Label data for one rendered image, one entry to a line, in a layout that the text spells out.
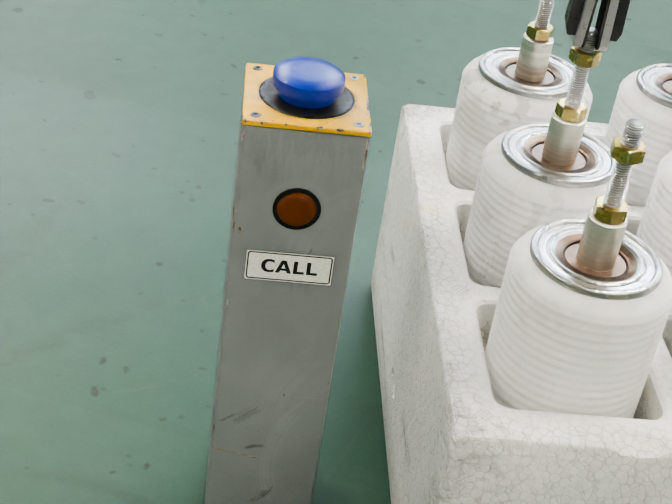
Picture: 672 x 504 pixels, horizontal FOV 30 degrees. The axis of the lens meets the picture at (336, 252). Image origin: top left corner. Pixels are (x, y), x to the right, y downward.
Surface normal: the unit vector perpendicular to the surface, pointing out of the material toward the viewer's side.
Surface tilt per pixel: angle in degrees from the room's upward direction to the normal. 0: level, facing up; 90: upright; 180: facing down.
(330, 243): 90
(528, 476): 90
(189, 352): 0
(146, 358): 0
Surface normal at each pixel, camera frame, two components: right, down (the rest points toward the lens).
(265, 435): 0.03, 0.56
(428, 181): 0.13, -0.82
